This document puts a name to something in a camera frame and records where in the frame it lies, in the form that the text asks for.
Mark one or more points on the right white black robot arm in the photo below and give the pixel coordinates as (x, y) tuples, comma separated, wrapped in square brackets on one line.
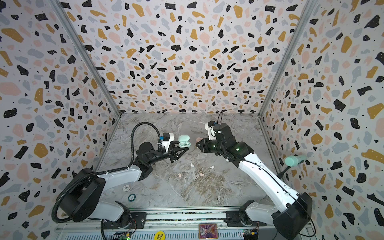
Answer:
[(290, 212)]

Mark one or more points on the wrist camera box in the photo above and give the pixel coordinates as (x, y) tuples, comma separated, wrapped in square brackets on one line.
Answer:
[(209, 127), (167, 141)]

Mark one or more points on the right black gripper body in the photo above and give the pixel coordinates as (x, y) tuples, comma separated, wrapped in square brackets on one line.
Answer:
[(211, 144)]

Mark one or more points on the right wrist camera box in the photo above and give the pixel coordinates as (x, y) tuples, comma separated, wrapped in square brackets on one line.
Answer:
[(209, 127)]

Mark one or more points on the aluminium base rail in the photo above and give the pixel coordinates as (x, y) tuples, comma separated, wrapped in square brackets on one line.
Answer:
[(177, 224)]

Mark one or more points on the mint green microphone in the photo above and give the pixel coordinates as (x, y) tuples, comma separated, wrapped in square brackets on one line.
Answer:
[(293, 161)]

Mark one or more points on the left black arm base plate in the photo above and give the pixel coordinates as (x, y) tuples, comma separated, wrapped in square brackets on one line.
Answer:
[(128, 221)]

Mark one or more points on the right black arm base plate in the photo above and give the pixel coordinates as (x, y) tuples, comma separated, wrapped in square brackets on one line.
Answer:
[(240, 219)]

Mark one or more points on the pink square card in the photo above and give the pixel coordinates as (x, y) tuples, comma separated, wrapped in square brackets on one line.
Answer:
[(208, 231)]

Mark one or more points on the teal ring poker chip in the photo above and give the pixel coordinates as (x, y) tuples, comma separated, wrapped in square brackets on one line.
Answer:
[(132, 197)]

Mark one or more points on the white poker chip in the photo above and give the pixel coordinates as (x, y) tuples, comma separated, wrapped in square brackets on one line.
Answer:
[(126, 188)]

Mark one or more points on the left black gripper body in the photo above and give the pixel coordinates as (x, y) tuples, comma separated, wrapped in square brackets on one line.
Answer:
[(171, 153)]

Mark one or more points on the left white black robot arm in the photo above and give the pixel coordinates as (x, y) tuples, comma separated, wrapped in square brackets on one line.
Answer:
[(85, 196)]

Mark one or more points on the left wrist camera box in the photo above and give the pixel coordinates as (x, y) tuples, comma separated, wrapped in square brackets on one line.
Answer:
[(167, 141)]

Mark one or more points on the yellow round sticker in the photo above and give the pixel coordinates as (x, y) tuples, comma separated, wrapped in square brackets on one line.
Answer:
[(160, 235)]

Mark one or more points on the mint green earbud case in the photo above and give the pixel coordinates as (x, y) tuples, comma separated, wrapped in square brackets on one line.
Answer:
[(184, 141)]

